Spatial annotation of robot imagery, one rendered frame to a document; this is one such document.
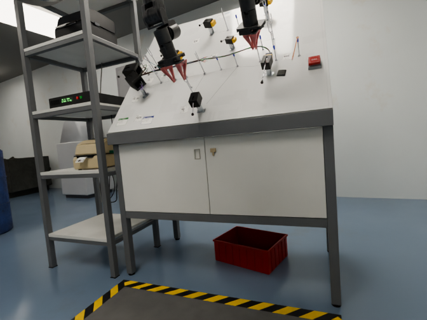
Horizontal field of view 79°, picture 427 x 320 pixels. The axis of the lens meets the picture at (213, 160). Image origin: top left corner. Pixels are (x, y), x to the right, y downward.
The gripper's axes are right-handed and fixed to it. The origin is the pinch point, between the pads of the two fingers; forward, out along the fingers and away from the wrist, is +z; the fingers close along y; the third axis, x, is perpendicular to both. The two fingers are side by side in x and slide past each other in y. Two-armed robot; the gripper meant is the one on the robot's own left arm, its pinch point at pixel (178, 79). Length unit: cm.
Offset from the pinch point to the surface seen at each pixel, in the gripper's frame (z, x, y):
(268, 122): 28.1, -7.2, -31.1
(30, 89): -12, -10, 120
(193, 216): 67, 16, 12
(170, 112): 19.2, -13.3, 22.2
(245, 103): 21.7, -17.0, -19.1
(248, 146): 38.3, -4.7, -19.8
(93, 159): 34, 6, 77
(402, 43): 70, -234, -109
